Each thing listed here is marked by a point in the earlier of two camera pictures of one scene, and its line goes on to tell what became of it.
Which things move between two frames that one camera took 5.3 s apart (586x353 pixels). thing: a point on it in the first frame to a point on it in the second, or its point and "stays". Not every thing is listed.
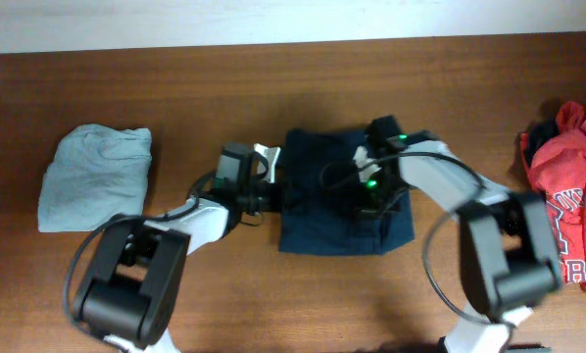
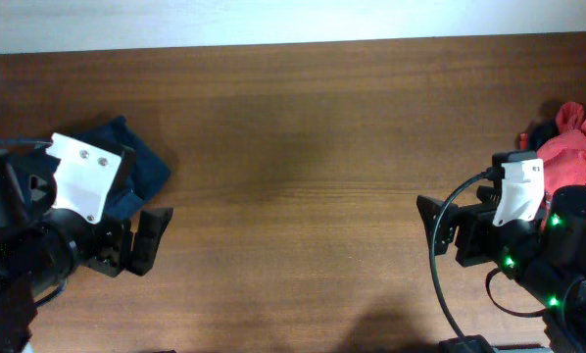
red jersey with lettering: [568, 172] stays
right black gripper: [365, 208] to [479, 252]
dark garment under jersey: [539, 132] stays
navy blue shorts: [323, 209] to [148, 173]
